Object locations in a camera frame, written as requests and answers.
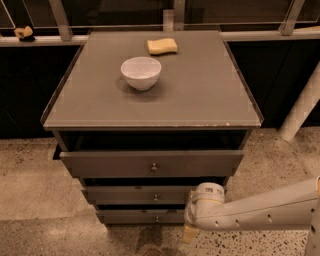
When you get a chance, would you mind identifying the grey drawer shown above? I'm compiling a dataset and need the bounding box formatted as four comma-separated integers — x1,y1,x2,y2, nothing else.
60,150,243,178
81,185,228,205
97,209,184,225

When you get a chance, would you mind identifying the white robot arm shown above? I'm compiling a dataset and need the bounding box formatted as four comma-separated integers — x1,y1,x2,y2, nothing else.
182,177,320,256

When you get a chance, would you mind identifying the grey bottom drawer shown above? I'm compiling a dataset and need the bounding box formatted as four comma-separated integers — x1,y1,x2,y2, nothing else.
97,209,184,225

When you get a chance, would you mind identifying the grey drawer cabinet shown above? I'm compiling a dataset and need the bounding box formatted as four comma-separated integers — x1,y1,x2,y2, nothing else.
42,31,262,214

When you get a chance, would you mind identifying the grey top drawer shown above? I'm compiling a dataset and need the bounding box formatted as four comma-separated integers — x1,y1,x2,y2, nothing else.
60,150,243,178

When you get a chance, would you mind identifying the white bowl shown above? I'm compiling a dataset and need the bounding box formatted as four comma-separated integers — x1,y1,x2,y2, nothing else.
120,57,162,91

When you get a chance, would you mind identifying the white diagonal pole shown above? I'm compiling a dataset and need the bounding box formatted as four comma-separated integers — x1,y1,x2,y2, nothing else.
278,61,320,141

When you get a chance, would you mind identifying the yellow sponge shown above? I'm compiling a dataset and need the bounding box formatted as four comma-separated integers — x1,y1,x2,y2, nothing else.
147,38,178,55

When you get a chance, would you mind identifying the metal window railing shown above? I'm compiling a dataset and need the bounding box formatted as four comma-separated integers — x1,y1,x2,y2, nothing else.
0,0,320,47

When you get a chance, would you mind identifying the small yellow object on ledge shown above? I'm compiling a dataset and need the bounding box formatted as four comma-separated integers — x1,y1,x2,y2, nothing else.
14,26,35,42

